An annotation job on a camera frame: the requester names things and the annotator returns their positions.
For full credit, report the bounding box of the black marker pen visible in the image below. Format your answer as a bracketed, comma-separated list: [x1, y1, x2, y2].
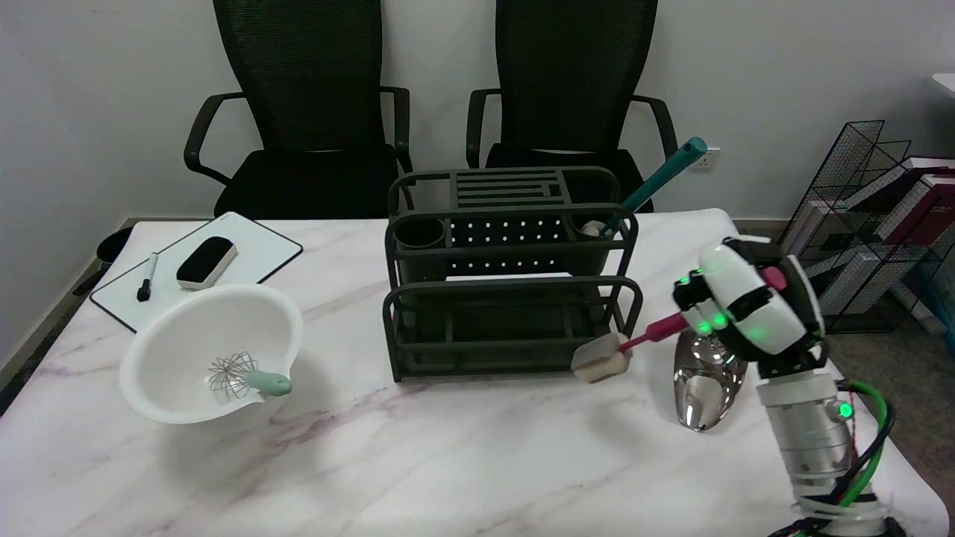
[137, 252, 160, 303]

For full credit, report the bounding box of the small white whiteboard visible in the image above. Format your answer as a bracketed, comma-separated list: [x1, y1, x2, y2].
[90, 212, 304, 334]

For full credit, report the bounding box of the shiny metal scoop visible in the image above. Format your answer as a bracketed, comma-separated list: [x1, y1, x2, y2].
[673, 328, 748, 432]

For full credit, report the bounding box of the black wire grid rack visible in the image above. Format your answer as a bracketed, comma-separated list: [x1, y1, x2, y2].
[776, 120, 955, 335]

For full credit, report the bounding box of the black whiteboard eraser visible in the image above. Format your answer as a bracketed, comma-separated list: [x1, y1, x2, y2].
[176, 236, 239, 291]

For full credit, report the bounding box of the dark green kitchen storage rack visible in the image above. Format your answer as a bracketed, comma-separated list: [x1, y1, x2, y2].
[382, 166, 644, 383]

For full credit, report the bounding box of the green handled wire whisk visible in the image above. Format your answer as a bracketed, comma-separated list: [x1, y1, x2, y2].
[207, 352, 294, 399]

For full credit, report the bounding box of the teal handled bottle brush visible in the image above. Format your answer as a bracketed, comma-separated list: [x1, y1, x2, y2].
[581, 136, 708, 239]

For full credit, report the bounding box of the black mesh office chair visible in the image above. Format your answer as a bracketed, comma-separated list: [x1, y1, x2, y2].
[184, 0, 413, 220]
[466, 0, 680, 215]

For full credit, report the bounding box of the pink sponge bottle brush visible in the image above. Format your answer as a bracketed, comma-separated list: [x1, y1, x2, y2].
[572, 267, 789, 384]

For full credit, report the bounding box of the white mixing bowl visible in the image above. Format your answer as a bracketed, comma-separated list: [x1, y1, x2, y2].
[119, 283, 305, 425]

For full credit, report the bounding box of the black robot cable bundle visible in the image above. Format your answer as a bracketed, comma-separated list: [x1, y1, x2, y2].
[768, 379, 909, 537]

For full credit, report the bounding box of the stack of boxed books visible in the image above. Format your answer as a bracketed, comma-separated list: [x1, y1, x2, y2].
[782, 155, 955, 336]

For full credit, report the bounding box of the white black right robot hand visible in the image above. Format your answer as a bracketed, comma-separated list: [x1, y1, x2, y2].
[672, 236, 827, 377]

